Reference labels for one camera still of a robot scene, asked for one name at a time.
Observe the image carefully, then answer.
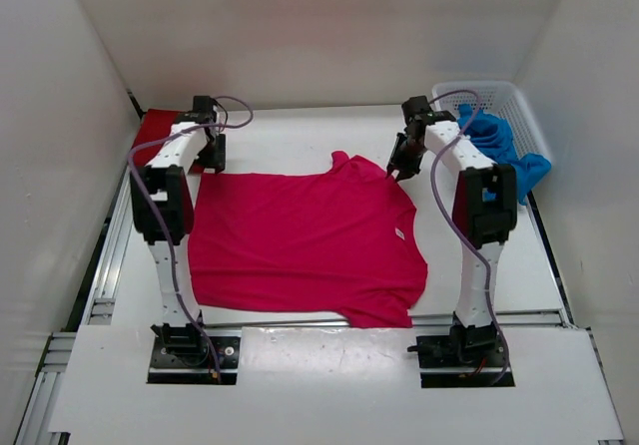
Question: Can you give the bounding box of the aluminium frame rail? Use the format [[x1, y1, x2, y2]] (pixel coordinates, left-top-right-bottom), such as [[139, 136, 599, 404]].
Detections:
[[14, 173, 133, 444]]

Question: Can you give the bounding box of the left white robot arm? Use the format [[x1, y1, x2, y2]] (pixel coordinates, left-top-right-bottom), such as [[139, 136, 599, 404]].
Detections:
[[127, 96, 226, 374]]

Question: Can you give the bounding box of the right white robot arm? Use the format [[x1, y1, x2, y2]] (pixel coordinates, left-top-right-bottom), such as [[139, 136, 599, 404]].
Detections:
[[386, 96, 518, 366]]

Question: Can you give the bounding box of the pink t shirt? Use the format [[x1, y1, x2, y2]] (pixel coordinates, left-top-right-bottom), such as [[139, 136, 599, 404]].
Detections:
[[188, 151, 428, 328]]

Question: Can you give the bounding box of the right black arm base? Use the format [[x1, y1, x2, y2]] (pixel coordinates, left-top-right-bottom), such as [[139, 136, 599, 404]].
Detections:
[[406, 322, 515, 389]]

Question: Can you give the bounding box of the white plastic basket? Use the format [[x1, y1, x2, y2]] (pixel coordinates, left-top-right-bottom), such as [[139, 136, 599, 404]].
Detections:
[[431, 80, 553, 163]]

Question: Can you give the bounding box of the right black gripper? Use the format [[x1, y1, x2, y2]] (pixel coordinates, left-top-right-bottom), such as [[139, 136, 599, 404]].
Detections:
[[385, 133, 426, 182]]

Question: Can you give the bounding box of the dark red t shirt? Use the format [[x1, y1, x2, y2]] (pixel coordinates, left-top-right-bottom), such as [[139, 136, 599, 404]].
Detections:
[[128, 109, 209, 176]]

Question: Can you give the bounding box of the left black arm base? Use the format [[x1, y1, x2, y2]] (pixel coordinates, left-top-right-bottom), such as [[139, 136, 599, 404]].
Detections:
[[147, 324, 242, 386]]

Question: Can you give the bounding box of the blue t shirt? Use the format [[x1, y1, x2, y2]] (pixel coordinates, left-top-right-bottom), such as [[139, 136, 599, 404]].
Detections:
[[457, 104, 551, 206]]

